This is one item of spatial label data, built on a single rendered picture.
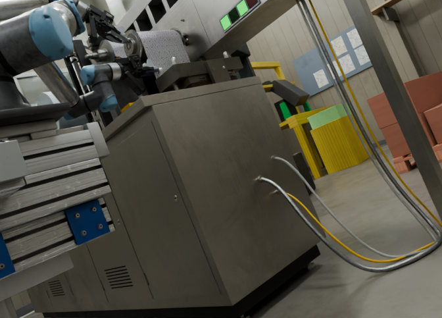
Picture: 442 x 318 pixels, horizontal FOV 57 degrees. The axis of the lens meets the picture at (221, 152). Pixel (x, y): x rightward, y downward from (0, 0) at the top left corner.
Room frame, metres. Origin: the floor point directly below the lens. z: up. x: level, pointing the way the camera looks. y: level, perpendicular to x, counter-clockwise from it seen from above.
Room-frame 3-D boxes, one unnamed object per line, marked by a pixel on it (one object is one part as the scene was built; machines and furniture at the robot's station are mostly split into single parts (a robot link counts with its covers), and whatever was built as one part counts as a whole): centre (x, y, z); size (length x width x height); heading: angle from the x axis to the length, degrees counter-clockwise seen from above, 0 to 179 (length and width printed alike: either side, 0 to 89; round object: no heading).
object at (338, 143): (6.64, -1.62, 1.09); 1.68 x 1.50 x 2.18; 140
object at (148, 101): (2.57, 0.80, 0.88); 2.52 x 0.66 x 0.04; 43
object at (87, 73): (1.62, 0.35, 1.11); 0.11 x 0.08 x 0.09; 133
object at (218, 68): (1.77, -0.13, 0.96); 0.10 x 0.03 x 0.11; 133
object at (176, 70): (1.83, -0.05, 1.00); 0.40 x 0.16 x 0.06; 133
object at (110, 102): (1.62, 0.37, 1.01); 0.11 x 0.08 x 0.11; 94
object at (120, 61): (1.73, 0.23, 1.12); 0.12 x 0.08 x 0.09; 133
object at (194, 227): (2.58, 0.79, 0.43); 2.52 x 0.64 x 0.86; 43
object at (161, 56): (1.89, 0.06, 1.11); 0.23 x 0.01 x 0.18; 133
